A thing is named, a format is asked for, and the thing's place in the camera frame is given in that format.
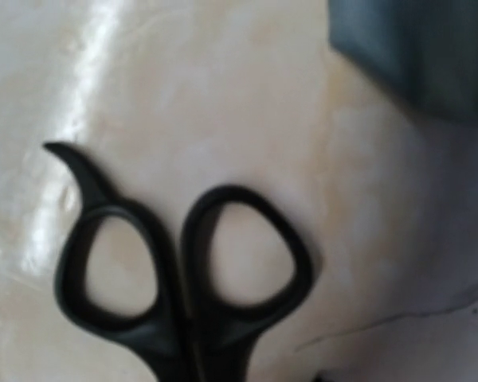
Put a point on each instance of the black handled scissors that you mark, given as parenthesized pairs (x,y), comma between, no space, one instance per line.
(188,333)

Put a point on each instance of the grey zipper pouch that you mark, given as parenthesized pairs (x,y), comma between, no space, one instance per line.
(424,52)

